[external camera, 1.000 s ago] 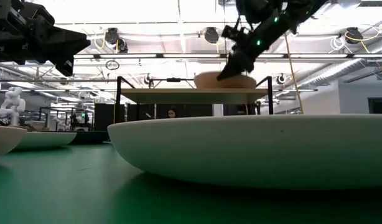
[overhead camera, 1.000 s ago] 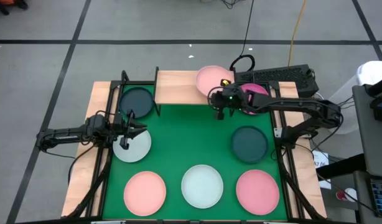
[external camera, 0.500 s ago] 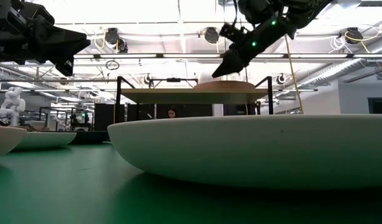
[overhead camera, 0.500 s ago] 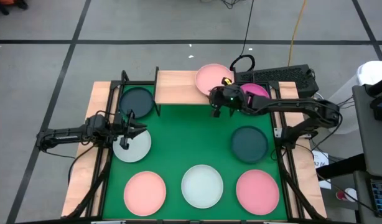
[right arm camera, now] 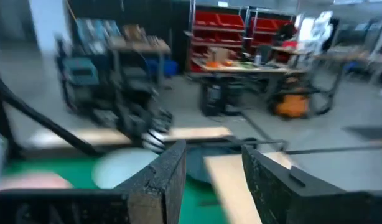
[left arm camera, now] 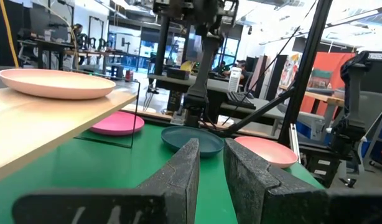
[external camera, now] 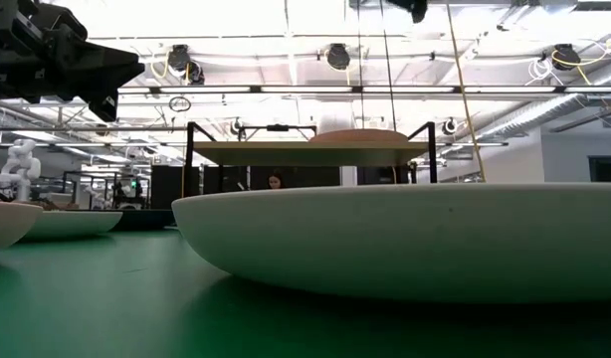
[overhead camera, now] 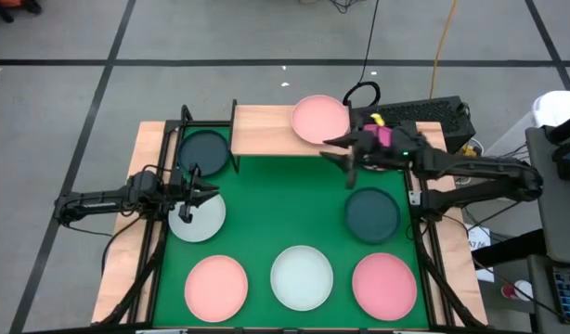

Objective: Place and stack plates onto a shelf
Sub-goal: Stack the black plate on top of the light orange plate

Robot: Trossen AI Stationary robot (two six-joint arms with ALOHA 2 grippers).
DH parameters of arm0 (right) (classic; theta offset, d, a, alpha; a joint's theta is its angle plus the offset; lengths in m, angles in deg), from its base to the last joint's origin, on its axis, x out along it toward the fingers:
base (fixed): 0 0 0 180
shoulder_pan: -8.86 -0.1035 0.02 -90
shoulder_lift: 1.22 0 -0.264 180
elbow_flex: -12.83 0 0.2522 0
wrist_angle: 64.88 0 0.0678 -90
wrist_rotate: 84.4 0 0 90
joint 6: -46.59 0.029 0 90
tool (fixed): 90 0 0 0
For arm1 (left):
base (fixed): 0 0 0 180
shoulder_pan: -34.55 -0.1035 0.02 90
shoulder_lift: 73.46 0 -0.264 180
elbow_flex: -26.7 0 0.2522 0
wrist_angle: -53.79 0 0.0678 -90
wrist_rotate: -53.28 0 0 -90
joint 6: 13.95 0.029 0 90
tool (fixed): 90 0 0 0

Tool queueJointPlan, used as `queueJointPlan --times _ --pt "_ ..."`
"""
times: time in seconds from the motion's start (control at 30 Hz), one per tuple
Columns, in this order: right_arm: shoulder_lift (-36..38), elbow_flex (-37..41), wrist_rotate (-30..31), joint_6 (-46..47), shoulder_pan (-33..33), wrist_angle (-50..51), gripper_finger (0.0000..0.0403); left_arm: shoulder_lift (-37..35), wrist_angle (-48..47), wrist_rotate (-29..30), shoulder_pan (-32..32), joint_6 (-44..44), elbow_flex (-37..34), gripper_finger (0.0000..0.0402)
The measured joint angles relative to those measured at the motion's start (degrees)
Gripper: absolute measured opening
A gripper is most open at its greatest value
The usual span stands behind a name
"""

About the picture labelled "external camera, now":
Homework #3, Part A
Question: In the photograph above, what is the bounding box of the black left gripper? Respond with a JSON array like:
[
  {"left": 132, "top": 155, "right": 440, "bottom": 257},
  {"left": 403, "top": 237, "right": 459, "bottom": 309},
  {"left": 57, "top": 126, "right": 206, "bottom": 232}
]
[{"left": 0, "top": 0, "right": 146, "bottom": 123}]

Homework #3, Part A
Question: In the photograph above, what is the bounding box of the pink round plate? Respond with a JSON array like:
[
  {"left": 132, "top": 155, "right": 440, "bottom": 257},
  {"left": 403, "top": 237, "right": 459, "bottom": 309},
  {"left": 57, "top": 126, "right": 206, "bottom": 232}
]
[
  {"left": 0, "top": 200, "right": 44, "bottom": 255},
  {"left": 308, "top": 128, "right": 410, "bottom": 145}
]

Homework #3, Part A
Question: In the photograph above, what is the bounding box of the white round plate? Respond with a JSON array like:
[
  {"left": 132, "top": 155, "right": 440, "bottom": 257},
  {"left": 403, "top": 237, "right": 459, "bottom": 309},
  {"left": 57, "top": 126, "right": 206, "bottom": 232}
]
[
  {"left": 20, "top": 210, "right": 124, "bottom": 244},
  {"left": 170, "top": 181, "right": 611, "bottom": 304}
]

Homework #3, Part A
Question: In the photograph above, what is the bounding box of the wooden shelf stand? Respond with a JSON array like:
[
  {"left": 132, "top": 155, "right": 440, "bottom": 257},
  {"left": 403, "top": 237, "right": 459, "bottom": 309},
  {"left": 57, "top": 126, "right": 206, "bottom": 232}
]
[{"left": 183, "top": 120, "right": 439, "bottom": 200}]

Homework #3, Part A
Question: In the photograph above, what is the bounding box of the long ceiling light strip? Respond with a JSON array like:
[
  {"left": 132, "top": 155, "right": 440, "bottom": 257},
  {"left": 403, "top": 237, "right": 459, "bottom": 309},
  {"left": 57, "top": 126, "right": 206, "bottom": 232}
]
[{"left": 116, "top": 85, "right": 611, "bottom": 95}]

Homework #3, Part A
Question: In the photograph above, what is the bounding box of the black cabinet row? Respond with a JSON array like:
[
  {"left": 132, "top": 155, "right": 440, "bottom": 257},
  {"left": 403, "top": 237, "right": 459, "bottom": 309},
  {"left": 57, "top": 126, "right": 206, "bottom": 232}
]
[{"left": 149, "top": 164, "right": 342, "bottom": 211}]

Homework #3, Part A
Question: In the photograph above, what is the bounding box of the green table mat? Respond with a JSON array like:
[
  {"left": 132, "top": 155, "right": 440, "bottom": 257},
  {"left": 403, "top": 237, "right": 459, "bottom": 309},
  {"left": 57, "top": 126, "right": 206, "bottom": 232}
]
[{"left": 0, "top": 226, "right": 611, "bottom": 358}]

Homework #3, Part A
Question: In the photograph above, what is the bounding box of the black hanging cable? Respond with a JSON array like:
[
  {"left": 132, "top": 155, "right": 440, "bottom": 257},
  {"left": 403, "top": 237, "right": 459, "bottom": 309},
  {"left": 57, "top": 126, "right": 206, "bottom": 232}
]
[{"left": 379, "top": 0, "right": 398, "bottom": 132}]

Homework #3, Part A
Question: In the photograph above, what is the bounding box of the yellow hanging cable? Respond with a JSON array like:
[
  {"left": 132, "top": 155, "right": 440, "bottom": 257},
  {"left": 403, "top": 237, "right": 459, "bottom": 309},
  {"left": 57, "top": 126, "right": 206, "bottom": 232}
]
[{"left": 445, "top": 0, "right": 488, "bottom": 183}]

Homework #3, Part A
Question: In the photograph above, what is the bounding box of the silver ventilation duct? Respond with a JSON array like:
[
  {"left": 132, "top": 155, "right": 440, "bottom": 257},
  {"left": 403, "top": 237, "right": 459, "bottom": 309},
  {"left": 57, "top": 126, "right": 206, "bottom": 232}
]
[{"left": 477, "top": 92, "right": 611, "bottom": 141}]

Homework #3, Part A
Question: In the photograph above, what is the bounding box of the dark wall window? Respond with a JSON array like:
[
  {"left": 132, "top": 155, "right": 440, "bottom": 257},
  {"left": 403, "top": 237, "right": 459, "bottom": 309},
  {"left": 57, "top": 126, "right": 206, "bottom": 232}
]
[{"left": 587, "top": 155, "right": 611, "bottom": 184}]

